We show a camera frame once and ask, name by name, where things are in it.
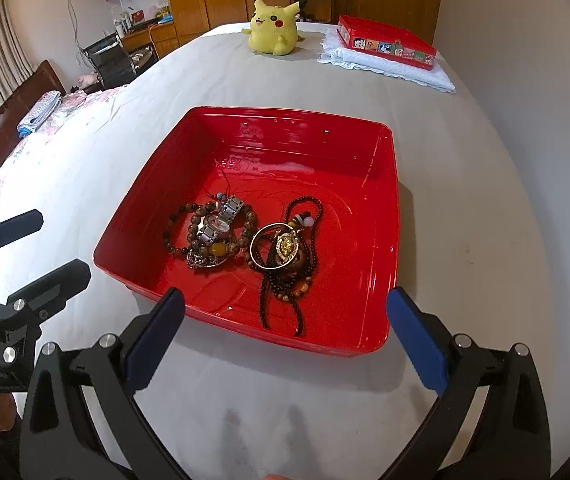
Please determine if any dark brown bead bracelet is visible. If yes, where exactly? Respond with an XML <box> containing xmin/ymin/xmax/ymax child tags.
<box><xmin>163</xmin><ymin>202</ymin><xmax>216</xmax><ymax>261</ymax></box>

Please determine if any multicolour bead bracelet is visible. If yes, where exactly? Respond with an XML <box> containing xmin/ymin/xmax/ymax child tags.
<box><xmin>187</xmin><ymin>207</ymin><xmax>261</xmax><ymax>264</ymax></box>

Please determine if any gold pendant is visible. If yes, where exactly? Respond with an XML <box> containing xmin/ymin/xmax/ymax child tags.
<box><xmin>274</xmin><ymin>233</ymin><xmax>300</xmax><ymax>261</ymax></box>

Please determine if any silver charm bracelet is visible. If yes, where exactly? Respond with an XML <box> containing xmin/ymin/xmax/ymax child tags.
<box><xmin>185</xmin><ymin>250</ymin><xmax>231</xmax><ymax>272</ymax></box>

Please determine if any white lace cloth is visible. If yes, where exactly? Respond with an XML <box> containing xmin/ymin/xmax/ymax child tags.
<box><xmin>316</xmin><ymin>27</ymin><xmax>458</xmax><ymax>95</ymax></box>

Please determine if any red tin box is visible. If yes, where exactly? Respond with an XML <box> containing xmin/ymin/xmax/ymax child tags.
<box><xmin>336</xmin><ymin>14</ymin><xmax>438</xmax><ymax>71</ymax></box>

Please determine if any yellow plush toy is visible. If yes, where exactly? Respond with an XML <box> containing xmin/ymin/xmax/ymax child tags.
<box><xmin>242</xmin><ymin>0</ymin><xmax>310</xmax><ymax>57</ymax></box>

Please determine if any folded striped towel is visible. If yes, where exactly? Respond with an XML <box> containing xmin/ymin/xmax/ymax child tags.
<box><xmin>17</xmin><ymin>89</ymin><xmax>64</xmax><ymax>137</ymax></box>

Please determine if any person's left hand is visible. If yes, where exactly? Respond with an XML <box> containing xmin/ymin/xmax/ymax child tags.
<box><xmin>0</xmin><ymin>391</ymin><xmax>18</xmax><ymax>434</ymax></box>

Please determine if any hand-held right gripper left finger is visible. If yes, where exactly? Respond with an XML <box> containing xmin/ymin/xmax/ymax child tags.
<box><xmin>19</xmin><ymin>287</ymin><xmax>186</xmax><ymax>480</ymax></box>

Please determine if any red plastic tray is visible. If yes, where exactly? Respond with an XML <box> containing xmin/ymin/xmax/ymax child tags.
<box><xmin>93</xmin><ymin>106</ymin><xmax>404</xmax><ymax>359</ymax></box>

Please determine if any bee charm with black cord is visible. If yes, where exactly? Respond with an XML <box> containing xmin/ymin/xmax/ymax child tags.
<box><xmin>285</xmin><ymin>212</ymin><xmax>318</xmax><ymax>234</ymax></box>

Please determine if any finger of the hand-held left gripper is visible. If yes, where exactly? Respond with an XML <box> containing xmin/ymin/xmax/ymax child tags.
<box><xmin>0</xmin><ymin>258</ymin><xmax>92</xmax><ymax>367</ymax></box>
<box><xmin>0</xmin><ymin>209</ymin><xmax>44</xmax><ymax>281</ymax></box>

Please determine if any silver wrist watch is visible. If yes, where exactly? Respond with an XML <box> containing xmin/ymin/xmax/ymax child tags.
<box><xmin>197</xmin><ymin>195</ymin><xmax>244</xmax><ymax>251</ymax></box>

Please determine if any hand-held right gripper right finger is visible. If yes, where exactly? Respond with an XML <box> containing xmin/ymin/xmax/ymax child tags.
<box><xmin>380</xmin><ymin>286</ymin><xmax>552</xmax><ymax>480</ymax></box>

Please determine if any beige curtain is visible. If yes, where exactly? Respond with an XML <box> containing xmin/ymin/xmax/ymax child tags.
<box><xmin>0</xmin><ymin>0</ymin><xmax>34</xmax><ymax>106</ymax></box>

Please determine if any brown ring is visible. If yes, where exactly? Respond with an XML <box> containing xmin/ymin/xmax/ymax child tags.
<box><xmin>277</xmin><ymin>249</ymin><xmax>314</xmax><ymax>270</ymax></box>

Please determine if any round silver bangle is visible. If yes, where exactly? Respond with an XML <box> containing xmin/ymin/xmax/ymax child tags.
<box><xmin>249</xmin><ymin>222</ymin><xmax>311</xmax><ymax>272</ymax></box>

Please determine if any white bed sheet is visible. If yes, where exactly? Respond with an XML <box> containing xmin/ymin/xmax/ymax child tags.
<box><xmin>0</xmin><ymin>21</ymin><xmax>566</xmax><ymax>480</ymax></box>

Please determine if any wooden desk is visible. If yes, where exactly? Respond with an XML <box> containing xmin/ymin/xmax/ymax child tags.
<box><xmin>119</xmin><ymin>20</ymin><xmax>181</xmax><ymax>59</ymax></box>

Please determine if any black bead necklace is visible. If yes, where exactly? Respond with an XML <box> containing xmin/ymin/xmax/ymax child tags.
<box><xmin>257</xmin><ymin>197</ymin><xmax>326</xmax><ymax>339</ymax></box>

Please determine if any black office chair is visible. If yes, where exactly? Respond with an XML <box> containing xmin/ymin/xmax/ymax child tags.
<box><xmin>78</xmin><ymin>32</ymin><xmax>138</xmax><ymax>92</ymax></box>

